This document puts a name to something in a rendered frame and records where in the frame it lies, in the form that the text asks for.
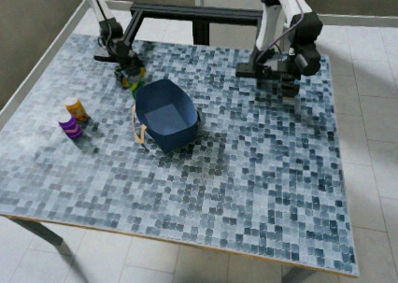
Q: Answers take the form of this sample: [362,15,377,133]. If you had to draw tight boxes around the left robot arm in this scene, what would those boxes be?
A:
[236,0,323,77]

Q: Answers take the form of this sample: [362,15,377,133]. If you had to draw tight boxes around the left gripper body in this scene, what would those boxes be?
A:
[280,57,302,98]

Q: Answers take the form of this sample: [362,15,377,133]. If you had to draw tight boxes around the yellow striped drink can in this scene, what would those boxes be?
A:
[64,96,88,122]

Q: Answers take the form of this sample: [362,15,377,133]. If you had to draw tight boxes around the blue canvas tote bag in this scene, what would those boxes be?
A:
[133,78,201,153]

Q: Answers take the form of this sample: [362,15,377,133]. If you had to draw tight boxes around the green drink can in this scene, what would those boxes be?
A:
[128,76,144,99]

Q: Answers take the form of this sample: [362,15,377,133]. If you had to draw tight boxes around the dark blue bag floor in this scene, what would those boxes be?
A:
[144,103,188,135]

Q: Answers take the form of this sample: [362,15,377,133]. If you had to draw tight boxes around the purple drink can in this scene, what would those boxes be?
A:
[58,113,82,139]

